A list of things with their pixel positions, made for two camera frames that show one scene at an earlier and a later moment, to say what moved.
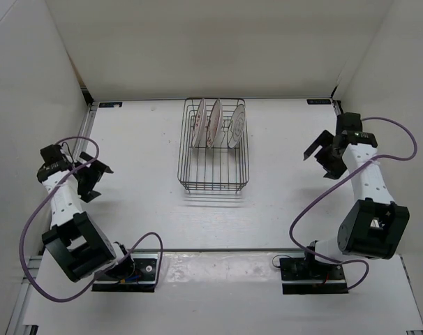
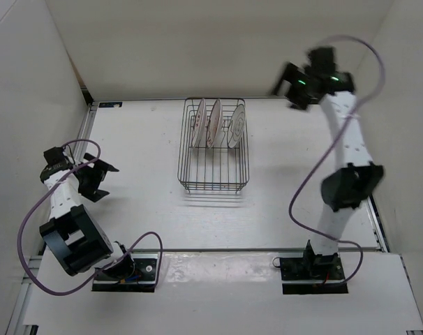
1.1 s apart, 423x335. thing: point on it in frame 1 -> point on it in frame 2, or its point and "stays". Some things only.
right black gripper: (334, 169) -> (291, 75)
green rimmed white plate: (237, 126) stays
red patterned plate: (199, 124) stays
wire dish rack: (213, 150) stays
